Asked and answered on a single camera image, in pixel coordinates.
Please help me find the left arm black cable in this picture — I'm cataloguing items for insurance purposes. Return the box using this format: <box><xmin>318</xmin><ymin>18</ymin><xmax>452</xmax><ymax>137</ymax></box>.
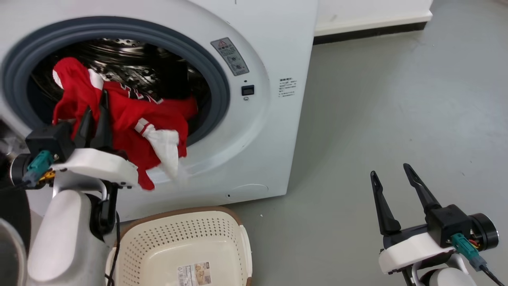
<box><xmin>105</xmin><ymin>213</ymin><xmax>121</xmax><ymax>286</ymax></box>

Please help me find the paper product label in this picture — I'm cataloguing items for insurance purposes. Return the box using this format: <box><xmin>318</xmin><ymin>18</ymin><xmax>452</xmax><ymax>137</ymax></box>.
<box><xmin>177</xmin><ymin>261</ymin><xmax>212</xmax><ymax>286</ymax></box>

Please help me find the grey warning sticker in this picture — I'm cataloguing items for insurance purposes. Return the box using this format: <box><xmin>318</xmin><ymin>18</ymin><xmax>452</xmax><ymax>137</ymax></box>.
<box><xmin>210</xmin><ymin>37</ymin><xmax>250</xmax><ymax>77</ymax></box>

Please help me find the cream perforated laundry basket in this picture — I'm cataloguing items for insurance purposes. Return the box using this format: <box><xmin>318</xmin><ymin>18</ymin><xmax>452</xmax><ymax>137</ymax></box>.
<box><xmin>105</xmin><ymin>206</ymin><xmax>254</xmax><ymax>286</ymax></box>

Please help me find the white wall ledge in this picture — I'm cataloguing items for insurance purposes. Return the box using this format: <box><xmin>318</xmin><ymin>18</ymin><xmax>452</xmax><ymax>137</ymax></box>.
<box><xmin>314</xmin><ymin>0</ymin><xmax>433</xmax><ymax>45</ymax></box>

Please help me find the white front-load washing machine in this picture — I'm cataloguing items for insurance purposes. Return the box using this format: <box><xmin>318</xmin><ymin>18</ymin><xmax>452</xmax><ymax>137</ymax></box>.
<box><xmin>0</xmin><ymin>0</ymin><xmax>319</xmax><ymax>223</ymax></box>

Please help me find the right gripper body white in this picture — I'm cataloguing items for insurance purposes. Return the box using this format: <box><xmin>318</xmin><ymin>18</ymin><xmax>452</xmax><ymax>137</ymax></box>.
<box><xmin>378</xmin><ymin>224</ymin><xmax>456</xmax><ymax>275</ymax></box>

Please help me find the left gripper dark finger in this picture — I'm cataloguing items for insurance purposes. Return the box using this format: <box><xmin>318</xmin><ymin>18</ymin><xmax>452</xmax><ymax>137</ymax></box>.
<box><xmin>74</xmin><ymin>106</ymin><xmax>94</xmax><ymax>149</ymax></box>
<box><xmin>94</xmin><ymin>89</ymin><xmax>114</xmax><ymax>150</ymax></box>

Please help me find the black garment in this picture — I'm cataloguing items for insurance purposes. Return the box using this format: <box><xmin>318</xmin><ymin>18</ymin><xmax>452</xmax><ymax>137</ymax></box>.
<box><xmin>149</xmin><ymin>45</ymin><xmax>192</xmax><ymax>100</ymax></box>

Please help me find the grey rubber door gasket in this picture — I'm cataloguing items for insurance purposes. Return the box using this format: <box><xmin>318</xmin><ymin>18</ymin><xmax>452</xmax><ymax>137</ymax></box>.
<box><xmin>2</xmin><ymin>16</ymin><xmax>231</xmax><ymax>148</ymax></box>

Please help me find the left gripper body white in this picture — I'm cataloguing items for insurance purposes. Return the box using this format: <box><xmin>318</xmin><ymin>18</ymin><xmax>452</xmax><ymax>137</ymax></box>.
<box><xmin>52</xmin><ymin>145</ymin><xmax>139</xmax><ymax>188</ymax></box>

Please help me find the steel perforated washer drum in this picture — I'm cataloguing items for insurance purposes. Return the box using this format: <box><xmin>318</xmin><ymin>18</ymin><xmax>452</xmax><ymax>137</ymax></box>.
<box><xmin>28</xmin><ymin>38</ymin><xmax>211</xmax><ymax>131</ymax></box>

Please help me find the red jersey with white trim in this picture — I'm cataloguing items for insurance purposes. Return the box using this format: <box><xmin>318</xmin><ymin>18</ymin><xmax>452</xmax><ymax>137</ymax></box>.
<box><xmin>52</xmin><ymin>57</ymin><xmax>199</xmax><ymax>191</ymax></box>

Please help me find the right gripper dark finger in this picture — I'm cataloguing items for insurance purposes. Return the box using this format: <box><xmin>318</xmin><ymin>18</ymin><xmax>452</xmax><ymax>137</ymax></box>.
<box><xmin>403</xmin><ymin>163</ymin><xmax>442</xmax><ymax>215</ymax></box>
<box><xmin>370</xmin><ymin>170</ymin><xmax>402</xmax><ymax>236</ymax></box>

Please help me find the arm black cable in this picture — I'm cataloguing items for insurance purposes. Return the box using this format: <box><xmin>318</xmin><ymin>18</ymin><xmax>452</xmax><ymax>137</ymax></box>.
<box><xmin>479</xmin><ymin>265</ymin><xmax>508</xmax><ymax>286</ymax></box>
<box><xmin>105</xmin><ymin>213</ymin><xmax>121</xmax><ymax>286</ymax></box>

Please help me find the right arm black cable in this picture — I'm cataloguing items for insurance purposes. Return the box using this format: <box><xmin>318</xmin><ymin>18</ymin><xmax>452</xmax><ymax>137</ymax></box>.
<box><xmin>479</xmin><ymin>265</ymin><xmax>508</xmax><ymax>286</ymax></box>

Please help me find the round filter cover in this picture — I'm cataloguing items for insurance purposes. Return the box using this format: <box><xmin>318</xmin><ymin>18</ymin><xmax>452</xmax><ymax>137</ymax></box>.
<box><xmin>232</xmin><ymin>183</ymin><xmax>271</xmax><ymax>198</ymax></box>

